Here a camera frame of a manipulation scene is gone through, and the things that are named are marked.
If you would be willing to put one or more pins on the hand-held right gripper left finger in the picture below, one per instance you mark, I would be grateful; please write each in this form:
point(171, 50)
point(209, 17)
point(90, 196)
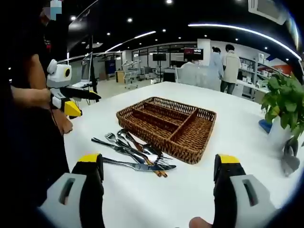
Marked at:
point(69, 194)

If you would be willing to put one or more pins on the wooden cabinet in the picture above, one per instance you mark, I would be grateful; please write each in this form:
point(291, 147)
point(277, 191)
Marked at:
point(120, 77)

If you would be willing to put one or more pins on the curved ceiling light strip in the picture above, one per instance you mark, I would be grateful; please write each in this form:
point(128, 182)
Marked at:
point(237, 29)

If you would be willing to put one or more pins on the blue cloth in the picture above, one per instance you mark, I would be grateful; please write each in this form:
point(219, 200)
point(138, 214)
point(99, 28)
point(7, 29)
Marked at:
point(264, 126)

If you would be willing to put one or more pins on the silver metal spoon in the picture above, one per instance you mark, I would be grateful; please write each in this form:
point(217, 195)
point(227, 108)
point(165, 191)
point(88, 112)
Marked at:
point(149, 152)

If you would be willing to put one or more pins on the white storage shelving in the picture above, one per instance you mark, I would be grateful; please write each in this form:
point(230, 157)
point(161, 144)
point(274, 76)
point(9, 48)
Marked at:
point(251, 69)

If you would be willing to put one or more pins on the blue banner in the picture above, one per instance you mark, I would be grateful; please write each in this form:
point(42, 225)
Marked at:
point(110, 65)

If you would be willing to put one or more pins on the green plant in white pot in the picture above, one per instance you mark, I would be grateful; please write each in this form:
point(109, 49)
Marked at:
point(282, 102)

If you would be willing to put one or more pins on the person's right hand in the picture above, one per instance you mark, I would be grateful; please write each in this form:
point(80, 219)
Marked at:
point(199, 223)

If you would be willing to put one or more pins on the white mesh chair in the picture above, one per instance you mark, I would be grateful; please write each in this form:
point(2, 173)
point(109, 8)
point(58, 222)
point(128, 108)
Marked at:
point(197, 77)

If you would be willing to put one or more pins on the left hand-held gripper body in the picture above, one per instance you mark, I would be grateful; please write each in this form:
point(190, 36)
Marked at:
point(58, 76)

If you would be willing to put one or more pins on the ceiling air vent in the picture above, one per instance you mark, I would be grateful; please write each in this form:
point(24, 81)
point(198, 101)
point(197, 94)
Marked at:
point(268, 9)

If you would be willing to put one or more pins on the black monitor on stand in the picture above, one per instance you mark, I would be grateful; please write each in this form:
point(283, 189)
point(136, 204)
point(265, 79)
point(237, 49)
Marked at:
point(159, 57)

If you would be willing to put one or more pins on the black tripod stand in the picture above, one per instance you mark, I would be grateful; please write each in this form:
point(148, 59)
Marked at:
point(91, 59)

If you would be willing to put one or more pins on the silver metal fork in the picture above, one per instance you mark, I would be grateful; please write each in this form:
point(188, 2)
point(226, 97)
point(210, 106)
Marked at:
point(110, 137)
point(164, 161)

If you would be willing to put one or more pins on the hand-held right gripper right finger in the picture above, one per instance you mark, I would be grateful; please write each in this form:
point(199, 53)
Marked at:
point(247, 197)

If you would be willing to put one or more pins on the brown wooden chopstick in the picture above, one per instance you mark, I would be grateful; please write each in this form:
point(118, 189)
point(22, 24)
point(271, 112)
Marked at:
point(164, 174)
point(157, 173)

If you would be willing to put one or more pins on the white laptop on stand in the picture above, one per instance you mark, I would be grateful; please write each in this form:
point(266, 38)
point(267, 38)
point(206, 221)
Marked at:
point(83, 83)

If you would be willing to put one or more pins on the brown wicker storage tray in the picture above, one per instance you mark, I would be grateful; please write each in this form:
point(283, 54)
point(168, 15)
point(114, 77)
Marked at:
point(190, 133)

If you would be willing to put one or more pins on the red wall screen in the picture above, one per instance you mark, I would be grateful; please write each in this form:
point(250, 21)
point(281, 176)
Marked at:
point(193, 53)

